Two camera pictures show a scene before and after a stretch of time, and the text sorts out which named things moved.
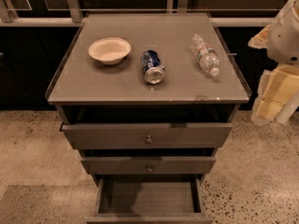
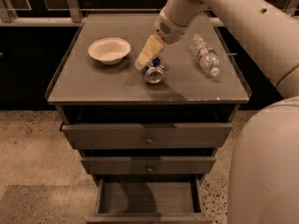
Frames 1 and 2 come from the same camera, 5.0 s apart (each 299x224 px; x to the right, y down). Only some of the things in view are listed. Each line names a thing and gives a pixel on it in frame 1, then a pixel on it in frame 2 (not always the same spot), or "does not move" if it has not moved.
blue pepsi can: [152, 65] does not move
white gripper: [285, 41] → [170, 30]
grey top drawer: [149, 135] does not move
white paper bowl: [110, 50] does not move
